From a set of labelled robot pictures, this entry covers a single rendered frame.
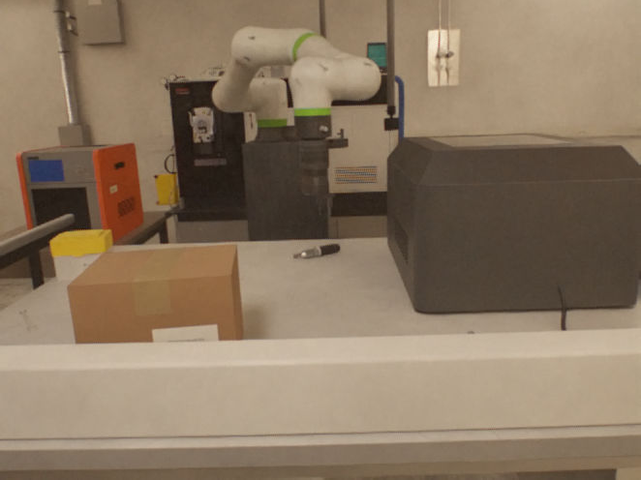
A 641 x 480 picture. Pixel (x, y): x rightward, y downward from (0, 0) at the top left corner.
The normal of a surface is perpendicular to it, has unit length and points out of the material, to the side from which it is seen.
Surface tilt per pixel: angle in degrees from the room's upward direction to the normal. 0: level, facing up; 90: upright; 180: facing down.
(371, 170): 90
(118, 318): 90
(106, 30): 90
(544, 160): 51
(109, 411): 90
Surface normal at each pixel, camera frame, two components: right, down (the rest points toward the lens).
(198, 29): 0.00, 0.22
